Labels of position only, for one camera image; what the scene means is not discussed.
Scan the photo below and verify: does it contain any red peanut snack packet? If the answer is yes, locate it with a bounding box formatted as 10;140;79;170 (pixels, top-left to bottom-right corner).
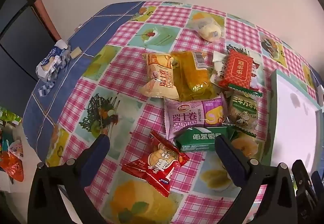
121;131;190;198

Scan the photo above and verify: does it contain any green mung bean cake packet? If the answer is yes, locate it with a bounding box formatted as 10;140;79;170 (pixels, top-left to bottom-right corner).
175;126;237;153

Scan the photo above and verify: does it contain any green cow biscuit packet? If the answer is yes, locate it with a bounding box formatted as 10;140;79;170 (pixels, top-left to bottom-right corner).
225;84;263;138

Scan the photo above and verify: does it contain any purple swiss roll packet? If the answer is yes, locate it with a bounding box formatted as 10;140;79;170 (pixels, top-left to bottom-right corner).
164;93;227;140

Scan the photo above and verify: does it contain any red patterned pastry packet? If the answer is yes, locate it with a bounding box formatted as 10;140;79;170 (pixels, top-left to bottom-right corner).
218;50;253;89

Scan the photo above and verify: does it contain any red milk biscuit packet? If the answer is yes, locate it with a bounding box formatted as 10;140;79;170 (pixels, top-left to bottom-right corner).
211;51;260;91

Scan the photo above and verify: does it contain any yellow clear cake packet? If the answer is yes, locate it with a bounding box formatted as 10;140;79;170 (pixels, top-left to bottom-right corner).
171;51;217;102

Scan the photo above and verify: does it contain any cream swiss roll packet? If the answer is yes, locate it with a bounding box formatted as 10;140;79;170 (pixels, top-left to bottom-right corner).
140;53;179;100

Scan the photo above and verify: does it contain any clear round bun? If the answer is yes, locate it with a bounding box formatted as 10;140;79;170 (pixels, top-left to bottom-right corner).
188;17;224;43

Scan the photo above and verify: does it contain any teal rimmed white tray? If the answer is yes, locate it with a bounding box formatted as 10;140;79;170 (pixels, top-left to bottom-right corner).
261;70;323;175

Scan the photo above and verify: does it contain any orange plastic bag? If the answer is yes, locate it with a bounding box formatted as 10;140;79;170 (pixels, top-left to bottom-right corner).
0;151;24;182

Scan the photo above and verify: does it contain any blue white crumpled wrapper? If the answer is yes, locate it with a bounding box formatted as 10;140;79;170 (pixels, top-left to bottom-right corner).
36;39;71;97

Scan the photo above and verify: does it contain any small white eraser block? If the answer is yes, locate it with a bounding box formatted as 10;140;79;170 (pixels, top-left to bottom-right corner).
70;47;82;59

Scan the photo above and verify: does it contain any dark blue cabinet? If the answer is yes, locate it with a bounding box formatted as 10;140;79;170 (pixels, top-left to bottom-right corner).
1;0;54;116

